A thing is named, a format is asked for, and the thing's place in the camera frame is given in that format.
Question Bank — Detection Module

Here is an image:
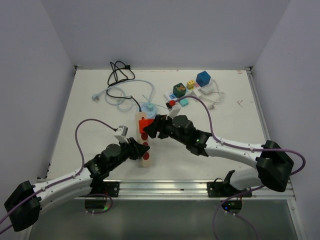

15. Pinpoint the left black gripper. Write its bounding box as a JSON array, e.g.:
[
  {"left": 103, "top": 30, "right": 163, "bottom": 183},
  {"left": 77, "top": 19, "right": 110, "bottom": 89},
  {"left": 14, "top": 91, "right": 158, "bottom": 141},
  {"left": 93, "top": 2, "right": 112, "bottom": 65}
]
[{"left": 108, "top": 136, "right": 149, "bottom": 171}]

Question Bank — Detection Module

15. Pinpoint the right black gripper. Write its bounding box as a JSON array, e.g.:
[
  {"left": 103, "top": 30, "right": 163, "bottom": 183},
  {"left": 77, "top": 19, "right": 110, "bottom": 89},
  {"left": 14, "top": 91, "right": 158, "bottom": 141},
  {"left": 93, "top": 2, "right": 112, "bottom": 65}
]
[{"left": 143, "top": 113, "right": 188, "bottom": 146}]

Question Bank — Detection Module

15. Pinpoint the beige red power strip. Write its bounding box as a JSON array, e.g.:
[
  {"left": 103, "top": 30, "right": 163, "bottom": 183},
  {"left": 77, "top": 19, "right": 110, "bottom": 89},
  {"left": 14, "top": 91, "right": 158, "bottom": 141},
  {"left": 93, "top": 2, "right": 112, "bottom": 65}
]
[{"left": 135, "top": 111, "right": 153, "bottom": 168}]

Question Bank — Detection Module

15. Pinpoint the red cube adapter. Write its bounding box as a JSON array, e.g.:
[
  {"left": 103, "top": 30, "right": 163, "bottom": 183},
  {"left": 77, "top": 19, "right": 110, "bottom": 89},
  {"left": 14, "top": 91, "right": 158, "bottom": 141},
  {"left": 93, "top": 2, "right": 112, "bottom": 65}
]
[{"left": 138, "top": 118, "right": 154, "bottom": 134}]

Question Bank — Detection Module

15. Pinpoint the round light blue socket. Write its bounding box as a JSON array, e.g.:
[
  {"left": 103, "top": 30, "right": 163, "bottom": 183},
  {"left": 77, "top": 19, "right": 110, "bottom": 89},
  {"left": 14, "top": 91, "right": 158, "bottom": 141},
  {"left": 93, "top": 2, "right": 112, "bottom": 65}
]
[{"left": 139, "top": 101, "right": 159, "bottom": 119}]

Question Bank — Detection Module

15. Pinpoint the mint green charger plug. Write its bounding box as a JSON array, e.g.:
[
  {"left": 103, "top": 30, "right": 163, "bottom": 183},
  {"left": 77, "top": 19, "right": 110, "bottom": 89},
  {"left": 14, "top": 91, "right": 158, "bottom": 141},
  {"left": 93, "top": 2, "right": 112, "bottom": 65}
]
[{"left": 145, "top": 102, "right": 156, "bottom": 113}]

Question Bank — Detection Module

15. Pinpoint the white multicolour power strip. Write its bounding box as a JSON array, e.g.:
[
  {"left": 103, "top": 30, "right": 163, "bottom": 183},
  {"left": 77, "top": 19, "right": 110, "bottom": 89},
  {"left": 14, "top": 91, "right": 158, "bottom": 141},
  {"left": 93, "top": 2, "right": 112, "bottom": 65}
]
[{"left": 163, "top": 80, "right": 217, "bottom": 102}]

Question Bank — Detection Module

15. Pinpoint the dark green cube adapter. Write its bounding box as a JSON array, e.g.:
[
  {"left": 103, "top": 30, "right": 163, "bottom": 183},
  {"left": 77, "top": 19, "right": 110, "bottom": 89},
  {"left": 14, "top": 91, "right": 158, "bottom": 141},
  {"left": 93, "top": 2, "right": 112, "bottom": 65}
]
[{"left": 172, "top": 83, "right": 187, "bottom": 99}]

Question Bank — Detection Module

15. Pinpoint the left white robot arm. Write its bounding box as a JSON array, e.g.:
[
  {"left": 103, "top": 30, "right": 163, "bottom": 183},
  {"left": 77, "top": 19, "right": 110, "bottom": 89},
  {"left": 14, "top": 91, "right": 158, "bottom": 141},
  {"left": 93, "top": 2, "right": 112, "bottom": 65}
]
[{"left": 0, "top": 137, "right": 150, "bottom": 232}]

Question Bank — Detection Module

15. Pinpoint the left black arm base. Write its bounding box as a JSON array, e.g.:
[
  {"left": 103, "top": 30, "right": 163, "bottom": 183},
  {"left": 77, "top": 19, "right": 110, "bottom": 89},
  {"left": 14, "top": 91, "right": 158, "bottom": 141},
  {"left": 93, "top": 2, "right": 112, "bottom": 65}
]
[{"left": 84, "top": 181, "right": 120, "bottom": 214}]

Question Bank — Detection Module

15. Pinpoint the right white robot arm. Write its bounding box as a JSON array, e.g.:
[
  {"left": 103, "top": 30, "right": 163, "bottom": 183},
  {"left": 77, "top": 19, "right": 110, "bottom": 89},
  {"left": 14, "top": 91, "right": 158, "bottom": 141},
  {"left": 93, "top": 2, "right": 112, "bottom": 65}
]
[{"left": 139, "top": 114, "right": 294, "bottom": 197}]

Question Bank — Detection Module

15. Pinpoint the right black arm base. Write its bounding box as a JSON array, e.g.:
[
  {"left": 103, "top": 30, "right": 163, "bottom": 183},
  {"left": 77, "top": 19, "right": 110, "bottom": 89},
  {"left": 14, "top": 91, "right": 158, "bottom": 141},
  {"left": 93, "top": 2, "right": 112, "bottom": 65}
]
[{"left": 206, "top": 177, "right": 252, "bottom": 214}]

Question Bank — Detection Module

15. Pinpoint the teal charger plug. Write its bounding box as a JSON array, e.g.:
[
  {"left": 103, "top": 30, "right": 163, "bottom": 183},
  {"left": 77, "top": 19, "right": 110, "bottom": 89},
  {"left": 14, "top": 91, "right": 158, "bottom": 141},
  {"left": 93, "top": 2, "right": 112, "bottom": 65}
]
[{"left": 179, "top": 98, "right": 189, "bottom": 107}]

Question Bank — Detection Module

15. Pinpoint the yellow charger plug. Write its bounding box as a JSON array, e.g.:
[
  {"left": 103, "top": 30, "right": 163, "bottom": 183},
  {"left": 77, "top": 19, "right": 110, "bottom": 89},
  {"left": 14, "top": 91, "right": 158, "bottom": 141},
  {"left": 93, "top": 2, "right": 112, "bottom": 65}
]
[{"left": 186, "top": 79, "right": 196, "bottom": 90}]

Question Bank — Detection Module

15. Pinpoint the white adapter block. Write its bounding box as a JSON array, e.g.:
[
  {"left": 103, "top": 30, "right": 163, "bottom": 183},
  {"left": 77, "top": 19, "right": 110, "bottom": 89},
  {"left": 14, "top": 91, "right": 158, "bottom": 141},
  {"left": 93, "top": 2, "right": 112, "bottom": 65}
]
[{"left": 192, "top": 88, "right": 202, "bottom": 98}]

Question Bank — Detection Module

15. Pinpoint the blue cube adapter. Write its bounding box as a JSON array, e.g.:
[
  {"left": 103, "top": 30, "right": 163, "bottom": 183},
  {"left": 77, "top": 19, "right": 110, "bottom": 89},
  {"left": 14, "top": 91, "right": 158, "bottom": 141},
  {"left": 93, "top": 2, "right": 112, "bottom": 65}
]
[{"left": 195, "top": 71, "right": 211, "bottom": 87}]

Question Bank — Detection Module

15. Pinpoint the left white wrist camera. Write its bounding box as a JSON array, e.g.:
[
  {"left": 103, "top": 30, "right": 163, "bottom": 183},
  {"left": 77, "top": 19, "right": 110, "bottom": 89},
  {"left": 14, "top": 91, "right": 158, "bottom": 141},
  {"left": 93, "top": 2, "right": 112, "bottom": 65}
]
[{"left": 114, "top": 125, "right": 128, "bottom": 143}]

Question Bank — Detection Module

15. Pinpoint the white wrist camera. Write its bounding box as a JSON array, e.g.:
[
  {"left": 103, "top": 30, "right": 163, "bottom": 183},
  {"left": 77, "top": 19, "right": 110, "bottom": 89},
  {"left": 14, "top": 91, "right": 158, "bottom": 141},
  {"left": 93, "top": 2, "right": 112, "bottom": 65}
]
[
  {"left": 165, "top": 100, "right": 181, "bottom": 119},
  {"left": 114, "top": 125, "right": 128, "bottom": 143}
]

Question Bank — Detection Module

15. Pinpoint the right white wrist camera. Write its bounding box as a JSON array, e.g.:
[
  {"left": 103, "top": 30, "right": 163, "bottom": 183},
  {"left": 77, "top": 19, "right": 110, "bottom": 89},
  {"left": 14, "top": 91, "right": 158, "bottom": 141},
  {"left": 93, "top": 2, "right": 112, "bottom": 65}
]
[{"left": 165, "top": 100, "right": 181, "bottom": 119}]

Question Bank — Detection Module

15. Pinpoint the aluminium rail frame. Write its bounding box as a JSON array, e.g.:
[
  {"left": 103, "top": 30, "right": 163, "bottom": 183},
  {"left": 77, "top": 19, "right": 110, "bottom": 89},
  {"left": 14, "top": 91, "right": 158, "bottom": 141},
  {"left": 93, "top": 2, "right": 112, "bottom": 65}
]
[{"left": 33, "top": 65, "right": 297, "bottom": 201}]

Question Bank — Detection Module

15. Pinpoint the white power cord with plug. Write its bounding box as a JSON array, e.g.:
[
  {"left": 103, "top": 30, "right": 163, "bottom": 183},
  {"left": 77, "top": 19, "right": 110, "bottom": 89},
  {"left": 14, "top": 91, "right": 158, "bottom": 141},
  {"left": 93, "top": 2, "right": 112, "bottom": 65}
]
[{"left": 199, "top": 78, "right": 226, "bottom": 111}]

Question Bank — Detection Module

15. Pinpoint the black power cord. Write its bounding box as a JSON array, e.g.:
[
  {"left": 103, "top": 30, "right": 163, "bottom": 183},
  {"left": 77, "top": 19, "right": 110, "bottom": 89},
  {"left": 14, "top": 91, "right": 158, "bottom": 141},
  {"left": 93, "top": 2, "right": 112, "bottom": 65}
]
[{"left": 106, "top": 60, "right": 142, "bottom": 113}]

